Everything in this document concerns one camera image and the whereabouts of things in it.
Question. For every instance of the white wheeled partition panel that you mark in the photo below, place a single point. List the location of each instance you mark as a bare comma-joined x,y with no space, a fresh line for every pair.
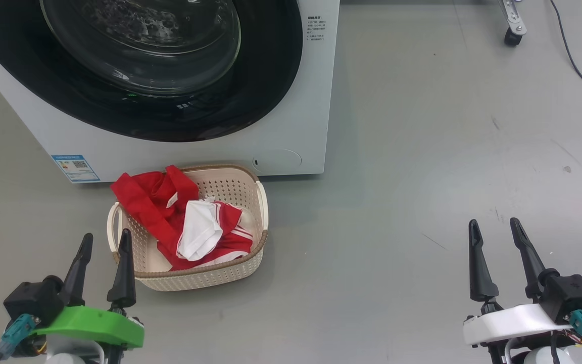
514,23

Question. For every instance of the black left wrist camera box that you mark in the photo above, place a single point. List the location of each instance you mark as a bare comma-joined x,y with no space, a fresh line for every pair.
33,301

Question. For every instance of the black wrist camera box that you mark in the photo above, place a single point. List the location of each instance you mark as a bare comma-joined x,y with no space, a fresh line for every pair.
33,301
569,293

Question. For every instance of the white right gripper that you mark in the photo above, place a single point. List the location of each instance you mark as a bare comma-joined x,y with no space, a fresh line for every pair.
513,321

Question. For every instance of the white front-load washing machine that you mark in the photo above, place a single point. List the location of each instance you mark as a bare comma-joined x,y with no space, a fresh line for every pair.
311,101

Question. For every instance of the washing machine glass door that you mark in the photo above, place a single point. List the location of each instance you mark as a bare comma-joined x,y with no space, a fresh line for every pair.
271,76

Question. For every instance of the red and white garment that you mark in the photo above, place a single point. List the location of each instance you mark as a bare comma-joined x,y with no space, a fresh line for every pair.
149,202

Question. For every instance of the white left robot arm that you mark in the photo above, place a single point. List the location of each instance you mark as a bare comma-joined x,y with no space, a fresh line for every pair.
68,354

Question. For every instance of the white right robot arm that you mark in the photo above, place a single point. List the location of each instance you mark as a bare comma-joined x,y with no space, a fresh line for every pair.
538,356

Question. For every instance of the beige perforated laundry basket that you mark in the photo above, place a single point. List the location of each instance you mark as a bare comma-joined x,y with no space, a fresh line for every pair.
230,192

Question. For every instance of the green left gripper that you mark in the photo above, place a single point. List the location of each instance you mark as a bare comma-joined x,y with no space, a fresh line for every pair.
94,323

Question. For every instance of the blue energy label sticker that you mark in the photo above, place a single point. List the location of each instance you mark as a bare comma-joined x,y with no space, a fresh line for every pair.
76,168

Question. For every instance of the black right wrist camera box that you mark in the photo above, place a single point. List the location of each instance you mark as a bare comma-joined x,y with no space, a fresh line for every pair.
569,293

